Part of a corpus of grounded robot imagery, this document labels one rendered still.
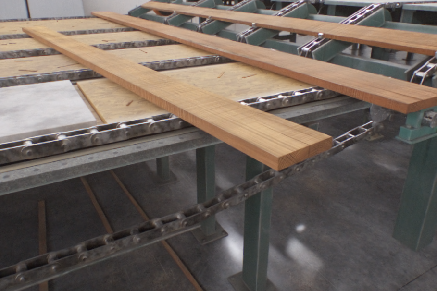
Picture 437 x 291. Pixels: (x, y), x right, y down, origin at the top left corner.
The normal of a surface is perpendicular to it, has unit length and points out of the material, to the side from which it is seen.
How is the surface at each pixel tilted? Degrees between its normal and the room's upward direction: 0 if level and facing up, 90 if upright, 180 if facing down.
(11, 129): 0
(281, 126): 0
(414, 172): 90
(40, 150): 90
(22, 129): 0
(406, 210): 90
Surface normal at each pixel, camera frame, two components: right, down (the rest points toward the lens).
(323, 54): 0.49, 0.33
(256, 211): -0.87, 0.18
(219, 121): 0.00, -0.93
